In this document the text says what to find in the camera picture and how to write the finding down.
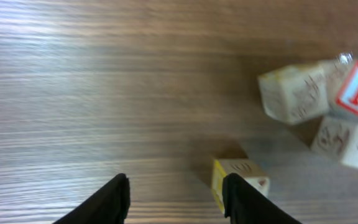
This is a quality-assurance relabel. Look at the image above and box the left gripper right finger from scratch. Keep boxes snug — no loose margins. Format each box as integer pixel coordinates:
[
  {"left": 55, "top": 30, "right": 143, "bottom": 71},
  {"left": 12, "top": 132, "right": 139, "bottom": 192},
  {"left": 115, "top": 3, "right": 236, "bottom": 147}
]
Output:
[{"left": 222, "top": 173, "right": 301, "bottom": 224}]

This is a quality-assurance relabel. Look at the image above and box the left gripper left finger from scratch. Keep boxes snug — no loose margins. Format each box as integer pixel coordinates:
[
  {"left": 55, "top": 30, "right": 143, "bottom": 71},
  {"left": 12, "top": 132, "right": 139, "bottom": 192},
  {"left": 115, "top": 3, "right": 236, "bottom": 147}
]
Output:
[{"left": 54, "top": 173, "right": 131, "bottom": 224}]

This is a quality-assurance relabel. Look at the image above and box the white picture block yellow side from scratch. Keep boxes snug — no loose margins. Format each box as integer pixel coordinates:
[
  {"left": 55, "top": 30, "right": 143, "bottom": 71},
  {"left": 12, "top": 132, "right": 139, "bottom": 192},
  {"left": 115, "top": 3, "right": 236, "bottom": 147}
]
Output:
[{"left": 211, "top": 159, "right": 270, "bottom": 213}]

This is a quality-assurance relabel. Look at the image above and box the white block blue edge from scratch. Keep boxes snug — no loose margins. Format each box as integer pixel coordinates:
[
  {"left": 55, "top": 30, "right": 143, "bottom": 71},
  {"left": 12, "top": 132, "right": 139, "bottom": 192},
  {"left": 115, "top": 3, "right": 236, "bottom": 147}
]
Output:
[{"left": 311, "top": 116, "right": 358, "bottom": 169}]

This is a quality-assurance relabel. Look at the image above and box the red letter block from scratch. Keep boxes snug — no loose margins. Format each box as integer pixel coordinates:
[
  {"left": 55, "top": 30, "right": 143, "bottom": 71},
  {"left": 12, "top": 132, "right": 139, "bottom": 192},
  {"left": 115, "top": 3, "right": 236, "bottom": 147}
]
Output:
[{"left": 319, "top": 60, "right": 358, "bottom": 118}]

